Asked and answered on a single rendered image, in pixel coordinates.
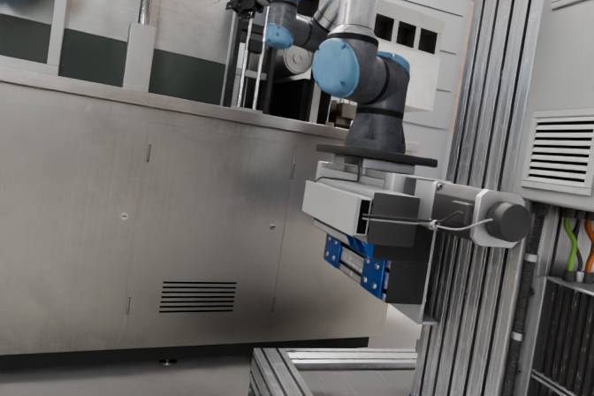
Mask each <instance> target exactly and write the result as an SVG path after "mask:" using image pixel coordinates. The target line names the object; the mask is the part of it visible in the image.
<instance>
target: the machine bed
mask: <svg viewBox="0 0 594 396"><path fill-rule="evenodd" d="M0 81H3V82H8V83H13V84H19V85H24V86H29V87H34V88H44V89H49V90H55V91H59V92H65V93H70V94H75V95H84V96H90V97H95V98H101V99H106V100H111V101H116V102H122V103H131V104H136V105H141V106H147V107H152V108H158V109H162V110H172V111H177V112H183V113H187V114H193V115H198V116H204V117H209V118H218V119H223V120H229V121H234V122H240V123H244V124H250V125H255V126H265V127H269V128H275V129H280V130H286V131H291V132H296V133H305V134H311V135H316V136H321V137H326V138H332V139H337V140H342V141H344V140H345V138H346V136H347V132H348V130H347V129H343V128H337V127H333V126H324V125H319V124H314V123H309V122H305V121H300V120H295V119H290V118H281V117H276V116H271V115H266V114H262V113H257V112H252V111H247V110H238V109H234V108H228V107H224V106H219V105H214V104H209V103H200V102H196V101H190V100H186V99H180V98H176V97H171V96H166V95H157V94H152V93H148V92H142V91H138V90H132V89H128V88H119V87H114V86H109V85H104V84H100V83H94V82H90V81H84V80H76V79H71V78H66V77H61V76H56V75H52V74H47V73H42V72H33V71H28V70H23V69H19V68H14V67H9V66H4V65H0ZM405 143H406V151H408V152H415V153H417V150H418V145H419V143H418V142H414V141H405Z"/></svg>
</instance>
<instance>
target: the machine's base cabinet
mask: <svg viewBox="0 0 594 396"><path fill-rule="evenodd" d="M316 144H331V145H344V141H342V140H337V139H332V138H326V137H321V136H316V135H311V134H305V133H296V132H291V131H286V130H280V129H275V128H269V127H265V126H255V125H250V124H244V123H240V122H234V121H229V120H223V119H218V118H209V117H204V116H198V115H193V114H187V113H183V112H177V111H172V110H162V109H158V108H152V107H147V106H141V105H136V104H131V103H122V102H116V101H111V100H106V99H101V98H95V97H90V96H84V95H75V94H70V93H65V92H59V91H55V90H49V89H44V88H34V87H29V86H24V85H19V84H13V83H8V82H3V81H0V369H28V368H43V367H57V366H72V365H87V364H101V363H115V362H144V361H158V360H159V364H160V365H161V366H163V367H173V366H174V365H176V363H177V359H187V358H202V357H216V356H231V355H245V354H253V351H254V348H360V347H368V344H369V337H379V336H384V331H385V320H386V315H387V309H388V303H384V302H383V301H381V300H380V299H378V298H377V297H376V296H374V295H373V294H371V293H370V292H368V291H367V290H366V289H364V288H363V287H361V286H360V285H359V284H358V283H356V282H355V281H354V280H352V279H351V278H350V277H349V276H347V275H346V274H345V273H343V272H342V271H340V270H339V269H337V268H335V267H334V266H332V265H331V264H330V263H328V262H326V261H325V260H324V247H325V241H326V235H327V233H326V232H324V231H322V230H320V229H318V228H317V227H315V226H313V223H314V217H312V216H310V215H309V214H307V213H305V212H303V211H302V204H303V199H304V193H305V186H306V181H307V180H308V181H315V180H316V172H317V166H318V161H322V162H328V163H333V157H334V154H331V153H325V152H319V151H316Z"/></svg>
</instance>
